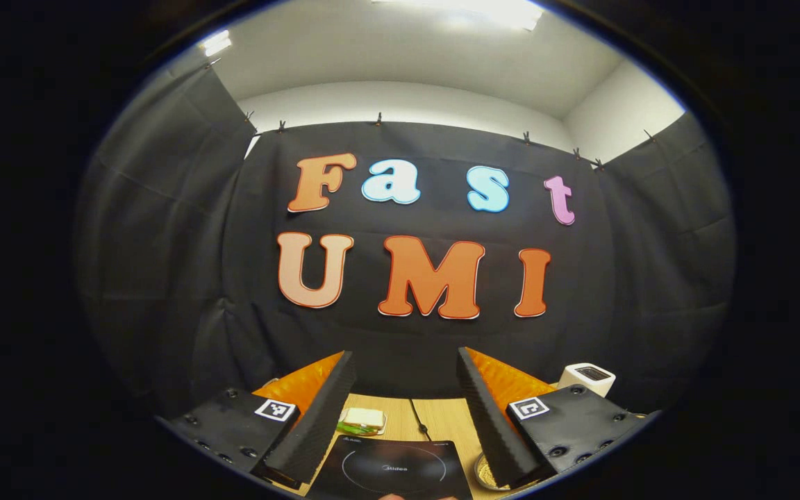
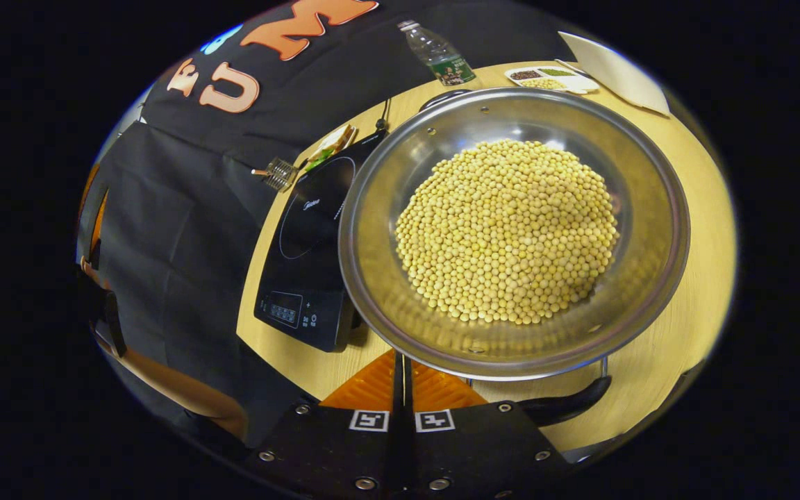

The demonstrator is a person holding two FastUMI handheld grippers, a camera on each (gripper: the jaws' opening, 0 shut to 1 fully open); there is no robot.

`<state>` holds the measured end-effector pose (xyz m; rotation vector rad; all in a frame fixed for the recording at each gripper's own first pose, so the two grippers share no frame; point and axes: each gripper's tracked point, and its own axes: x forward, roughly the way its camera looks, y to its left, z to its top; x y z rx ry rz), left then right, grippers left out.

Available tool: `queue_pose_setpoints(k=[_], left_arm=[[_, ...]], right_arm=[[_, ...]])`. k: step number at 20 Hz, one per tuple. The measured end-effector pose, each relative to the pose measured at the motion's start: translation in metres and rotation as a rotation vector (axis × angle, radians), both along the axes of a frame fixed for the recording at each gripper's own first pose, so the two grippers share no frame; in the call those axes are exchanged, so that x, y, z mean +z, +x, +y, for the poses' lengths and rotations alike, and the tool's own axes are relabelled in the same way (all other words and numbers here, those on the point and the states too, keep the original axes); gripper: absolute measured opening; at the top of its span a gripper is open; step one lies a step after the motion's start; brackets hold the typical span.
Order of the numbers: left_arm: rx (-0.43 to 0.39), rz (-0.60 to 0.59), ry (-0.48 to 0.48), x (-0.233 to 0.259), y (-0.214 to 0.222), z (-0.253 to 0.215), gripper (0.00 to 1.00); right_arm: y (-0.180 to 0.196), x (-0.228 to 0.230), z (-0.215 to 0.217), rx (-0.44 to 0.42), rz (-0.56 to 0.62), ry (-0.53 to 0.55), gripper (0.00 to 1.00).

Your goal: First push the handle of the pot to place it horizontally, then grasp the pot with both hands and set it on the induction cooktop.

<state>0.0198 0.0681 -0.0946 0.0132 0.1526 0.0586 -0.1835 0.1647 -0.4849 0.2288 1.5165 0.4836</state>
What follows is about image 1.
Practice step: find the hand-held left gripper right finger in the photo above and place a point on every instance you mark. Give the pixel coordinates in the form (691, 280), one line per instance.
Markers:
(490, 423)

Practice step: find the sandwich with lettuce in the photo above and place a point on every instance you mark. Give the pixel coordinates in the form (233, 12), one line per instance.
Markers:
(362, 419)

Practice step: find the white toaster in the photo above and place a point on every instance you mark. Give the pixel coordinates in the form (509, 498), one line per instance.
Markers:
(584, 378)

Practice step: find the black induction cooktop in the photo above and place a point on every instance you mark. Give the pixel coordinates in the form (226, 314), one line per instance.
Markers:
(393, 469)

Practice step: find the black backdrop cloth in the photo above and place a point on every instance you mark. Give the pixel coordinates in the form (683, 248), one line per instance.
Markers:
(185, 243)

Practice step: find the ceiling light panel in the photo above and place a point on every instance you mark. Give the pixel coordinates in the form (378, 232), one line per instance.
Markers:
(216, 43)

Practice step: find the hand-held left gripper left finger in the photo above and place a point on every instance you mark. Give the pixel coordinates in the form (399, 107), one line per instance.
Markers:
(317, 423)

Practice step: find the stainless steel pot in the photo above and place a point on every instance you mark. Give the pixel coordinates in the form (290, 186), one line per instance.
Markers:
(485, 473)

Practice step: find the white plate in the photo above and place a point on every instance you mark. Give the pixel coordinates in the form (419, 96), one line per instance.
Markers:
(380, 425)

